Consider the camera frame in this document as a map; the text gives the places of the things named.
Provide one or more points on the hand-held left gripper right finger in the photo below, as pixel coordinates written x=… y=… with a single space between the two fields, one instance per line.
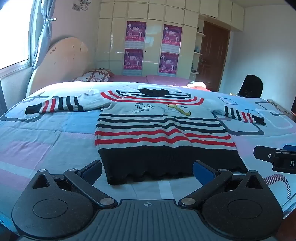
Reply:
x=203 y=171

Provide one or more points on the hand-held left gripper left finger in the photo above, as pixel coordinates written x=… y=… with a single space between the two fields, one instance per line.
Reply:
x=92 y=171

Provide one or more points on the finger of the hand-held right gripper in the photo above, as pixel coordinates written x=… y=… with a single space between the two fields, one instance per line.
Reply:
x=290 y=147
x=263 y=154

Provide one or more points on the striped knit sweater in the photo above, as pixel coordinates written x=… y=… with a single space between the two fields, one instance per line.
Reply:
x=161 y=129

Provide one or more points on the bed with blue patterned sheet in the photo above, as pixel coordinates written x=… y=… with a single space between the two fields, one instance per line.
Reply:
x=46 y=139

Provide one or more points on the black chair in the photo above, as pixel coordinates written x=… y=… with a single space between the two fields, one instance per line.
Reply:
x=251 y=85

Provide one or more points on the red and white garment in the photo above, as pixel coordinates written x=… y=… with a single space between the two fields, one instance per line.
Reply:
x=196 y=85

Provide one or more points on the patterned pillow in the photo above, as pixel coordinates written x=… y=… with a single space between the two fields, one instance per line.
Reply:
x=97 y=75

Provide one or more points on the pink bed sheet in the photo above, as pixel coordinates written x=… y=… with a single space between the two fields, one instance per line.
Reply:
x=161 y=80

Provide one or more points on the brown wooden door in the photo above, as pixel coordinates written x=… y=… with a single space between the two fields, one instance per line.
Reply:
x=212 y=58

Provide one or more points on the cream rounded headboard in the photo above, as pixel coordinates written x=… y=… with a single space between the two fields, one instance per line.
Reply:
x=64 y=60

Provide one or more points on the cream corner shelves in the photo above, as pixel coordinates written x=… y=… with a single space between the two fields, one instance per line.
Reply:
x=197 y=54

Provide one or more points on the blue-grey curtain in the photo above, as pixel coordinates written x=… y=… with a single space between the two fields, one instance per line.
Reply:
x=42 y=34

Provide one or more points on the cream glossy wardrobe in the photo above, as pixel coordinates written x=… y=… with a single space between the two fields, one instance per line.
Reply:
x=153 y=34

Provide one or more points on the bright window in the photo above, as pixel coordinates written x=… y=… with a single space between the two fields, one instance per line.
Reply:
x=13 y=34

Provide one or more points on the purple wall poster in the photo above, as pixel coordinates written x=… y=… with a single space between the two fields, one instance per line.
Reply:
x=133 y=59
x=136 y=31
x=168 y=63
x=172 y=34

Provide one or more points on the crystal wall lamp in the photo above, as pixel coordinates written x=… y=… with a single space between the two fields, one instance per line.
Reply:
x=82 y=4

